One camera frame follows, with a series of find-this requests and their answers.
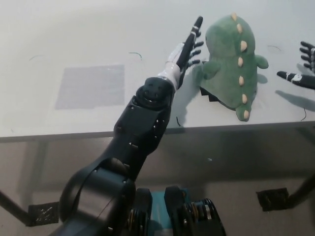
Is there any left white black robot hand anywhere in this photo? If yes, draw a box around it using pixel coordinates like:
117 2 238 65
158 16 205 90

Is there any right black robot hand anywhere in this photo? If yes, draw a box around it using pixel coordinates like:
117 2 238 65
277 41 315 90

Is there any green plush dinosaur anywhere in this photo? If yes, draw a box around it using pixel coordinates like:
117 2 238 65
196 13 269 122

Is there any black tape patch on table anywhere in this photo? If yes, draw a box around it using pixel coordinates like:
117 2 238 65
199 86 223 104

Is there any grey tape square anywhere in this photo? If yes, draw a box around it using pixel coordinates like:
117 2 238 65
54 64 126 111

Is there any black metal table leg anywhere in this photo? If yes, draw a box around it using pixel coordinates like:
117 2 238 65
0 190 30 226
289 176 315 210

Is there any black teal robot torso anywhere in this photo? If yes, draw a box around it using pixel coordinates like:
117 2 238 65
127 186 226 236

